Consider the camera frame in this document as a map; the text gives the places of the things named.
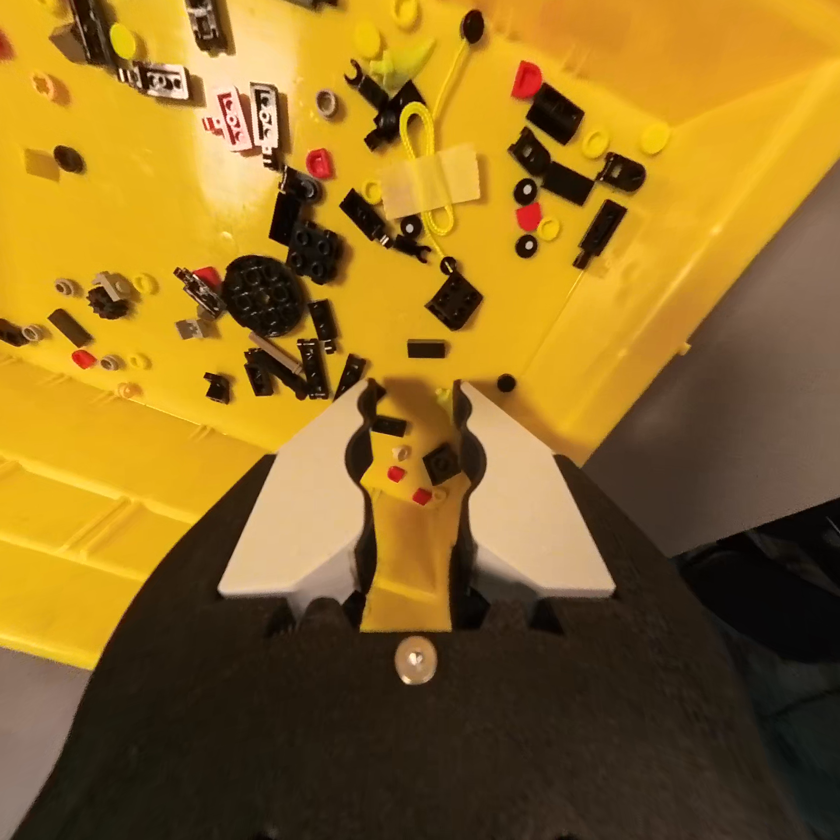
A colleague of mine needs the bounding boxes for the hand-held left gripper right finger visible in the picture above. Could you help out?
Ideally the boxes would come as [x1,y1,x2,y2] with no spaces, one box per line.
[453,381,616,601]

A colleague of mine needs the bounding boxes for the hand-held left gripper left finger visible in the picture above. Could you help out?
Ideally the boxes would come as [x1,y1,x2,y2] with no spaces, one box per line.
[218,379,388,601]

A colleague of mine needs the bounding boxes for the lego pieces pile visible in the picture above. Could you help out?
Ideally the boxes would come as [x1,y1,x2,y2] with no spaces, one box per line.
[0,0,673,509]

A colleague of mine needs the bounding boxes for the yellow plastic parts bin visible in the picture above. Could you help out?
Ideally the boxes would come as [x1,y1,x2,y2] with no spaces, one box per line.
[0,0,840,672]

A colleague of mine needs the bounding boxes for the black round lego plate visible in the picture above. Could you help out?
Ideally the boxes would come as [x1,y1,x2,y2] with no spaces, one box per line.
[222,255,308,337]

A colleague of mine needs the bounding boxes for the yellow lego string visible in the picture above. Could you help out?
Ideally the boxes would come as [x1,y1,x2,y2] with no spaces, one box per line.
[399,41,484,265]

